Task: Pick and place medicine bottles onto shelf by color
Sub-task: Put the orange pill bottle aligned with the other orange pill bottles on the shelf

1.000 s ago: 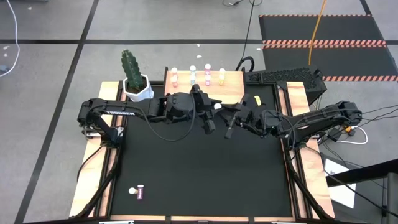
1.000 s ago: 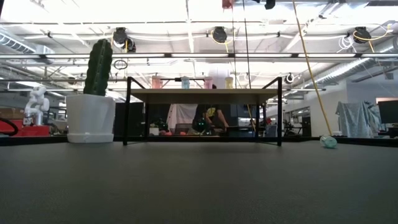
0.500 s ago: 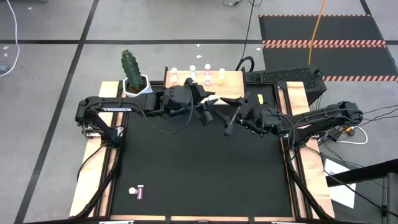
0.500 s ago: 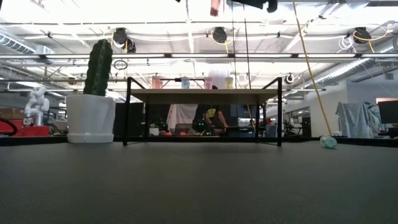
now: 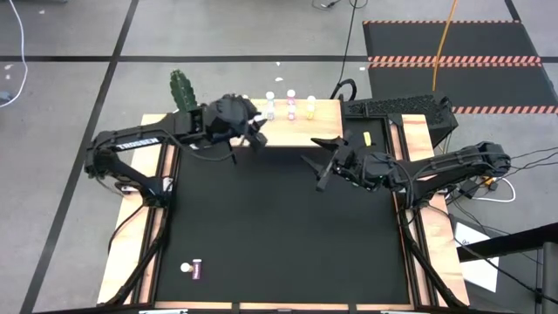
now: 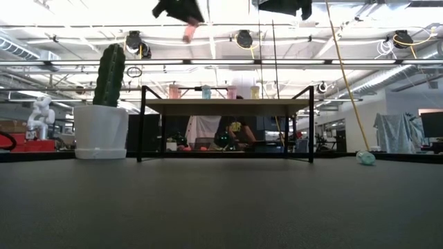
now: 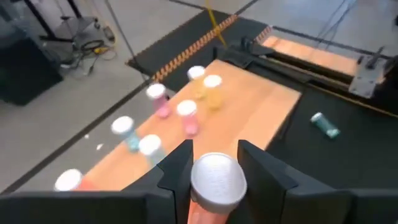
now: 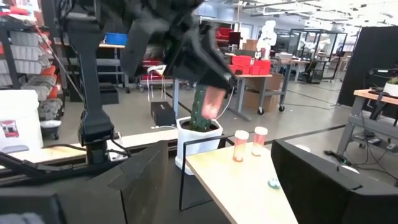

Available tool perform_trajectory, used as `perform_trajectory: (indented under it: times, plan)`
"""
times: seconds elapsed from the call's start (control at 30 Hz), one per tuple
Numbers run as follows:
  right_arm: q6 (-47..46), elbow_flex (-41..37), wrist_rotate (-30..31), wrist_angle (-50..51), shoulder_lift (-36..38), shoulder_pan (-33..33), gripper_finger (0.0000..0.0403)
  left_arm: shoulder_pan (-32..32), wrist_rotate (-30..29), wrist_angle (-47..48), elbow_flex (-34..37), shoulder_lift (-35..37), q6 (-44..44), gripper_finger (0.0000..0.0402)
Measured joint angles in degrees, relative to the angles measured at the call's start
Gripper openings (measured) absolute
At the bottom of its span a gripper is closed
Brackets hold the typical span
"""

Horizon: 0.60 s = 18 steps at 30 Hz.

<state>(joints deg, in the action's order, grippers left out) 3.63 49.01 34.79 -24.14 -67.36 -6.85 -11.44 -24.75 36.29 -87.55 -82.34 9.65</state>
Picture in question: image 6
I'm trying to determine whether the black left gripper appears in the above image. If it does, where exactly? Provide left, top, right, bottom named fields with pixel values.
left=152, top=0, right=206, bottom=26

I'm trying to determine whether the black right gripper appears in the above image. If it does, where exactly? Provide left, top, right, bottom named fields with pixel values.
left=257, top=0, right=314, bottom=21

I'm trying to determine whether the light wooden shelf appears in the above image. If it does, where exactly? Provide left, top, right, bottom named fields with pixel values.
left=136, top=84, right=316, bottom=164

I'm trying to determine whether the green cactus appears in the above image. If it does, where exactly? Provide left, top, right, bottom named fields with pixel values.
left=92, top=43, right=127, bottom=107

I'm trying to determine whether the white cloth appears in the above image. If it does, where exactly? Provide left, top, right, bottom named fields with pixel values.
left=185, top=115, right=222, bottom=146

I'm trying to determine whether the person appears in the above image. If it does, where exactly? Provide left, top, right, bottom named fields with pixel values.
left=213, top=116, right=257, bottom=152

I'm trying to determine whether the white plant pot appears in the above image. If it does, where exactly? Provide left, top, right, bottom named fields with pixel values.
left=73, top=104, right=129, bottom=160

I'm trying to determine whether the grey cloth cover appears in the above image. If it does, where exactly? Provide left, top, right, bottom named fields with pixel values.
left=372, top=111, right=424, bottom=154

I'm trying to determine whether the black monitor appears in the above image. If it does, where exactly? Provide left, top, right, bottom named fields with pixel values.
left=419, top=110, right=443, bottom=138

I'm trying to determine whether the yellow cable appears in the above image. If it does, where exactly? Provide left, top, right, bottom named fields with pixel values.
left=323, top=0, right=371, bottom=151

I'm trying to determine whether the black aluminium rig frame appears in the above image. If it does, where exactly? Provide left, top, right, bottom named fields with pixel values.
left=0, top=150, right=443, bottom=163

